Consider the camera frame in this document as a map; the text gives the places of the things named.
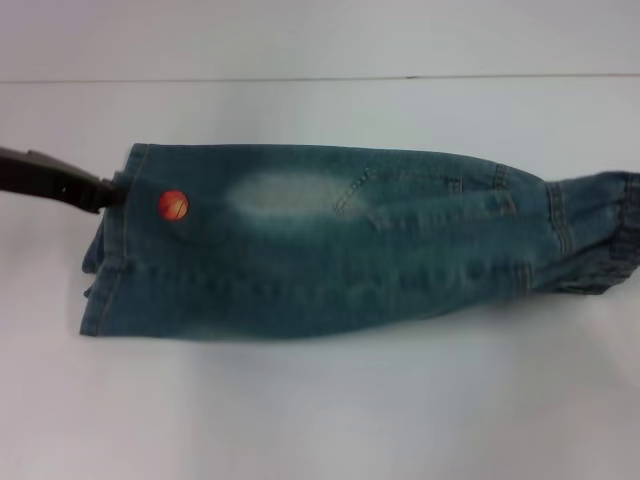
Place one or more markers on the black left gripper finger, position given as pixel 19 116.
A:
pixel 92 195

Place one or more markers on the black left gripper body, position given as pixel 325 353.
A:
pixel 30 172

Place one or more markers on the blue denim shorts with embroidery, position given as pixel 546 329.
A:
pixel 325 260

